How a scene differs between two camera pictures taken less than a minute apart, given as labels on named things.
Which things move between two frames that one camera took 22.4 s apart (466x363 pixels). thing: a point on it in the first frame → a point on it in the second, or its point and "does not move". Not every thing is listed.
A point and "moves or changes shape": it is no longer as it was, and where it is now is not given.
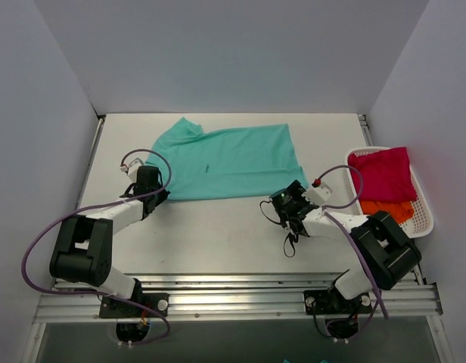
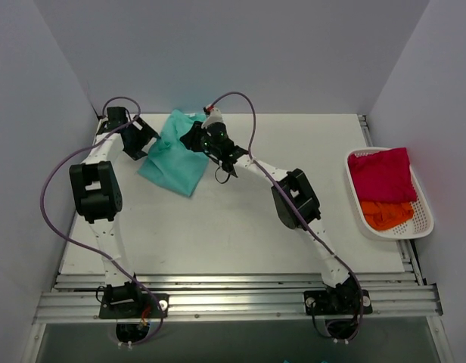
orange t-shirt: x=401 y=211 does not move
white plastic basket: x=420 y=224 does not move
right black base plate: x=333 y=302 does not move
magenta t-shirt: x=386 y=175 does not move
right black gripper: x=290 y=221 → x=193 y=138
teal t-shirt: x=244 y=160 moves or changes shape
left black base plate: x=114 y=308 does not move
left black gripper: x=157 y=196 → x=140 y=138
